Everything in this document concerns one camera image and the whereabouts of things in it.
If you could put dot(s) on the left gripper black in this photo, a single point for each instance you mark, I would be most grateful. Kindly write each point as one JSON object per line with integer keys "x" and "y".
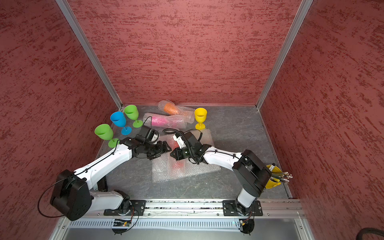
{"x": 160, "y": 149}

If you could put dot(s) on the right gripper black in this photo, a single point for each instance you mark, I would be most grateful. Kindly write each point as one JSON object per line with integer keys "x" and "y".
{"x": 178, "y": 156}

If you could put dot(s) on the red glass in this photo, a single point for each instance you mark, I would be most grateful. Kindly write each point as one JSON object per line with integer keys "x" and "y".
{"x": 177, "y": 169}

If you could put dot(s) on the pink glass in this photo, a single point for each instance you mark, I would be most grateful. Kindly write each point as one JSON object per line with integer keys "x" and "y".
{"x": 161, "y": 121}

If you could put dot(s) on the yellow glass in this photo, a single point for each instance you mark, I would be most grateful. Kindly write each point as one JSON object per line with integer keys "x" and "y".
{"x": 200, "y": 116}

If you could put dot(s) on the dark green glass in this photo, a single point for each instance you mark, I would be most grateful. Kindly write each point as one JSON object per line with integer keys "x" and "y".
{"x": 132, "y": 113}

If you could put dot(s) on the blue glass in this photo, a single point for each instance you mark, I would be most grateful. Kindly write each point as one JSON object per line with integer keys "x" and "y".
{"x": 120, "y": 121}

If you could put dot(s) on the light green wine glass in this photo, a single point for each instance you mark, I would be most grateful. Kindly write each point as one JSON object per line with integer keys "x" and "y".
{"x": 105, "y": 132}

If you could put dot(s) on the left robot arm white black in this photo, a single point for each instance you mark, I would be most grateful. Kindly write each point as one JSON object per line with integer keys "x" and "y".
{"x": 73, "y": 195}

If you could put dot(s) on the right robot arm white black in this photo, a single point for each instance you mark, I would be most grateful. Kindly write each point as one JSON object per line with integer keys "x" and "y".
{"x": 250, "y": 171}

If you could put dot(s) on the orange glass in bubble wrap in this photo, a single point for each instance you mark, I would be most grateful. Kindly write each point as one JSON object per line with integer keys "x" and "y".
{"x": 172, "y": 109}

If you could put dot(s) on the left base wiring board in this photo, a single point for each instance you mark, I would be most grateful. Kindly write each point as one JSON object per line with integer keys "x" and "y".
{"x": 121, "y": 226}

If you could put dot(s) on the right base wiring plug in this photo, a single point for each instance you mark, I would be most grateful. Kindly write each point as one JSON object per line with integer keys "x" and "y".
{"x": 246, "y": 227}

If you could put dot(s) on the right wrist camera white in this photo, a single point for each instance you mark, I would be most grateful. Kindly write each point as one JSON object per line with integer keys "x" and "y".
{"x": 180, "y": 141}

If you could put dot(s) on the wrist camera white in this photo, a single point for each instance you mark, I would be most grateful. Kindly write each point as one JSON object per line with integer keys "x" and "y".
{"x": 180, "y": 141}
{"x": 147, "y": 134}

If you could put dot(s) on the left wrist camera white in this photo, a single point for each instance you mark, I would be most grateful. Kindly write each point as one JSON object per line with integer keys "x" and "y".
{"x": 147, "y": 134}

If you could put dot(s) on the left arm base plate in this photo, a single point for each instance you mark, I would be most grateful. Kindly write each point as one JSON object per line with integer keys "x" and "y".
{"x": 136, "y": 208}

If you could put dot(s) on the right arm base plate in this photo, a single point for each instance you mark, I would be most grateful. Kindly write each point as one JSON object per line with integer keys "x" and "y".
{"x": 233, "y": 208}

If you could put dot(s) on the white slotted cable duct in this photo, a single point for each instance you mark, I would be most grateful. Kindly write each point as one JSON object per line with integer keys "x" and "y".
{"x": 166, "y": 224}

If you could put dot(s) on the left aluminium corner post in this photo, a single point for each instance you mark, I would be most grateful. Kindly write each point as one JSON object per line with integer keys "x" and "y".
{"x": 81, "y": 36}

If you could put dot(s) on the aluminium corner post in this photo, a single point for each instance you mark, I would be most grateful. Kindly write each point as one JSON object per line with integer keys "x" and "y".
{"x": 81, "y": 36}
{"x": 291, "y": 35}

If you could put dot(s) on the aluminium front rail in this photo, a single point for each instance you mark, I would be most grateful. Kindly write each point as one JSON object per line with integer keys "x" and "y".
{"x": 213, "y": 208}

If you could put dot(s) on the right aluminium corner post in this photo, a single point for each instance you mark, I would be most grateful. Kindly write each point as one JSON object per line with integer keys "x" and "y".
{"x": 291, "y": 35}

